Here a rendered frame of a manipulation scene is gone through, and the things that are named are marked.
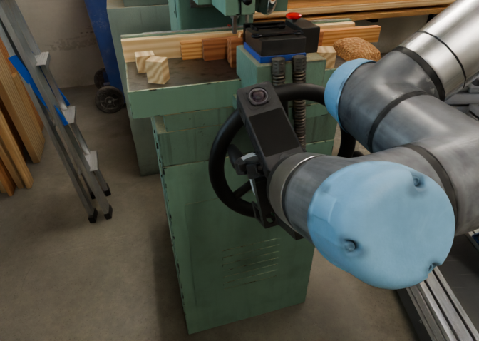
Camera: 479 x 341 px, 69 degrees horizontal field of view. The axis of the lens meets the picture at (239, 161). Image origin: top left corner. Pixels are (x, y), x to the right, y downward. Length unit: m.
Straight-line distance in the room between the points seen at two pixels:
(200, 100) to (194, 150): 0.12
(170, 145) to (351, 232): 0.61
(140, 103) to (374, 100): 0.49
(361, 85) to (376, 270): 0.21
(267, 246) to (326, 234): 0.86
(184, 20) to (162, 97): 0.37
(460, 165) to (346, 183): 0.08
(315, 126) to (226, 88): 0.26
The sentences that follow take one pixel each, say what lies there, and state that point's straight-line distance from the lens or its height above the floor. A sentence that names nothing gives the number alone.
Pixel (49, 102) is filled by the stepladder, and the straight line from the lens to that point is 1.49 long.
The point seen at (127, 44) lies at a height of 0.94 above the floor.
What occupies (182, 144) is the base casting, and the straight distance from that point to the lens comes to 0.78.
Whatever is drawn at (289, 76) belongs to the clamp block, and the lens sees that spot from 0.67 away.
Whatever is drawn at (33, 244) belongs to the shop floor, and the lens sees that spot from 1.82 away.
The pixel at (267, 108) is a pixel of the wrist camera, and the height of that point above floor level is 1.00.
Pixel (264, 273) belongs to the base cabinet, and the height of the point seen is 0.24.
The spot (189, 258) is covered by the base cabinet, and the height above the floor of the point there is 0.39.
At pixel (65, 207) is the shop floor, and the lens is 1.95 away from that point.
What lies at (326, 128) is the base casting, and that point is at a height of 0.75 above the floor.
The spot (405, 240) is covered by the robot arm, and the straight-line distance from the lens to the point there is 0.22.
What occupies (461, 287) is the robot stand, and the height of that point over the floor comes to 0.21.
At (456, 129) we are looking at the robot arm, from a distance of 0.31.
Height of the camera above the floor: 1.17
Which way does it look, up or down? 35 degrees down
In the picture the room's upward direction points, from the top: straight up
